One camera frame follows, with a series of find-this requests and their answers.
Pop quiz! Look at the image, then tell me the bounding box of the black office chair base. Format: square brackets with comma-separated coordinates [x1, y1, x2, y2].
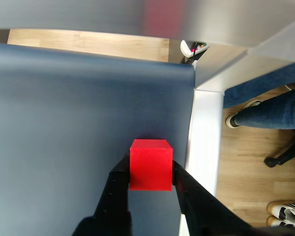
[264, 129, 295, 177]

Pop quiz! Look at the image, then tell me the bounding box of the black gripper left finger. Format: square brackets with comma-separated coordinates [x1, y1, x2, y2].
[72, 153, 133, 236]

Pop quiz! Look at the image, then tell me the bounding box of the white device with lights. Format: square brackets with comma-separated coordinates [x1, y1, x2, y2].
[178, 39, 210, 66]

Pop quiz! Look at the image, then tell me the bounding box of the white black-striped sneaker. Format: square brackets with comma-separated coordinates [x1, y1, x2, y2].
[266, 216, 295, 231]
[267, 200, 295, 222]

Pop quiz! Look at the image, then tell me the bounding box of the dark blue mat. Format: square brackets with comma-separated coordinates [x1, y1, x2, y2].
[0, 41, 196, 236]

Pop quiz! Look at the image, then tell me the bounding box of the red cube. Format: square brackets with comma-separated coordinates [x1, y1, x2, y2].
[129, 139, 174, 192]

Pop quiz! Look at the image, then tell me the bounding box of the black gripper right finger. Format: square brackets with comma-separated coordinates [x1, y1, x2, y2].
[171, 159, 295, 236]

